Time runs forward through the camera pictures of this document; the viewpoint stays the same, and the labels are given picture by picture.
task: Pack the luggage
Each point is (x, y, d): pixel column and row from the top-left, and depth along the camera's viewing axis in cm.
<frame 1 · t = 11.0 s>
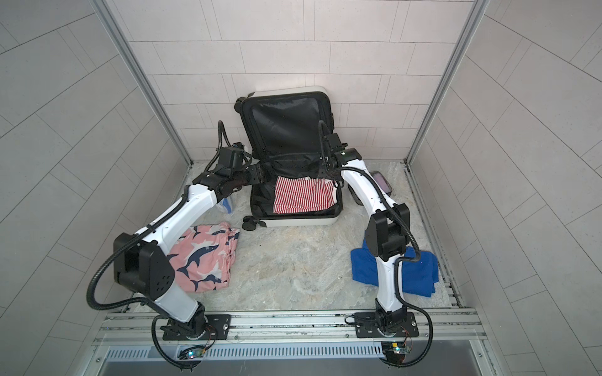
left hand: (263, 167, 84), fingers open
right hand: (323, 171, 92), fingers open
black and white open suitcase: (281, 129, 101), point 22 cm above the table
red white striped shirt: (304, 193, 101), point 4 cm above the table
blue folded t-shirt: (419, 270, 80), point 5 cm above the table
pink shark print garment: (204, 256, 84), point 3 cm above the table

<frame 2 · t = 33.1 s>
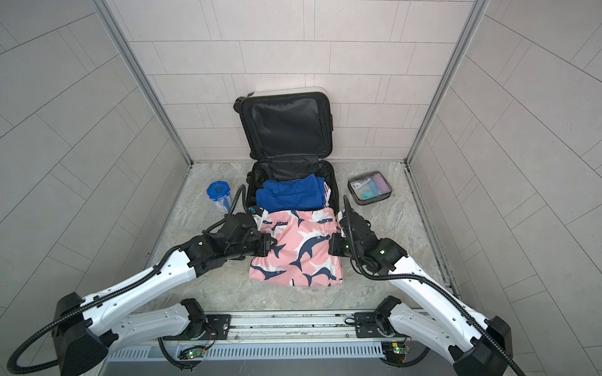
left hand: (283, 242, 73), fingers closed
right hand: (325, 244, 74), fingers closed
blue folded t-shirt: (302, 192, 99), point 6 cm above the table
pink shark print garment: (301, 258, 74), point 13 cm above the table
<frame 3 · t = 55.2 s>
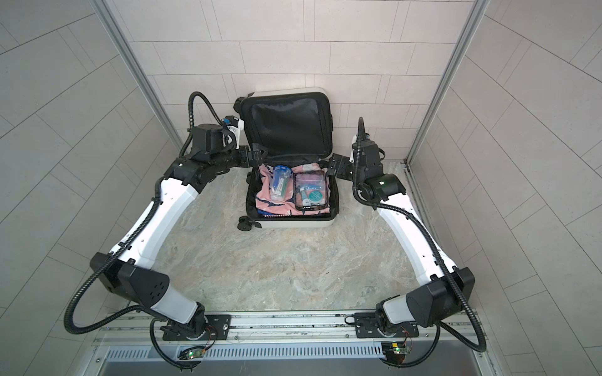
left hand: (259, 144, 72), fingers open
right hand: (337, 160, 75), fingers open
pink shark print garment: (266, 204, 93), point 8 cm above the table
clear container with blue lid: (281, 176, 99), point 11 cm above the table
clear toiletry pouch black trim: (311, 189, 98), point 8 cm above the table
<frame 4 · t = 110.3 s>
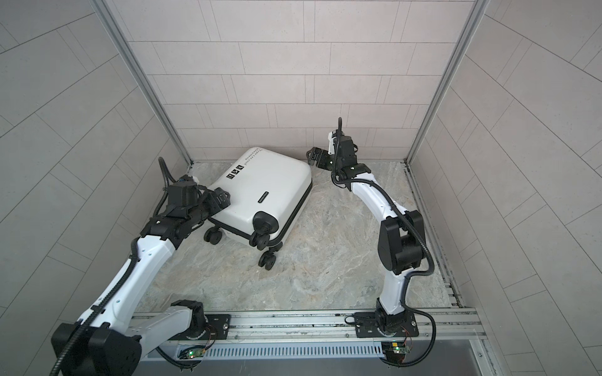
left hand: (224, 195, 78), fingers open
right hand: (313, 154, 87), fingers open
black and white open suitcase: (266, 190, 80), point 22 cm above the table
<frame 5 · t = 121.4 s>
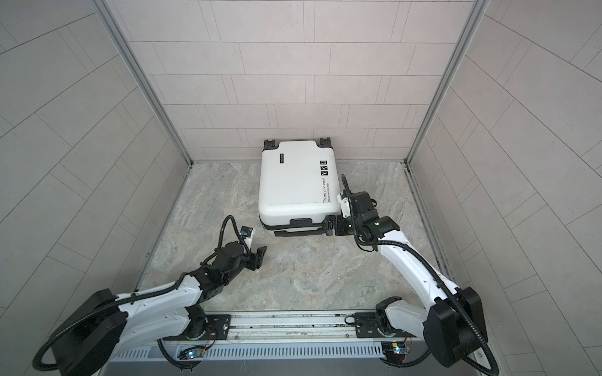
left hand: (265, 242, 85), fingers open
right hand: (330, 223, 80), fingers open
black and white open suitcase: (299, 188, 84), point 20 cm above the table
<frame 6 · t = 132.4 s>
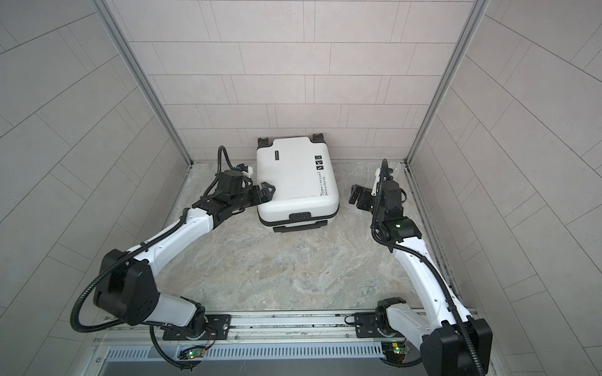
left hand: (271, 188, 83), fingers open
right hand: (360, 187, 78), fingers open
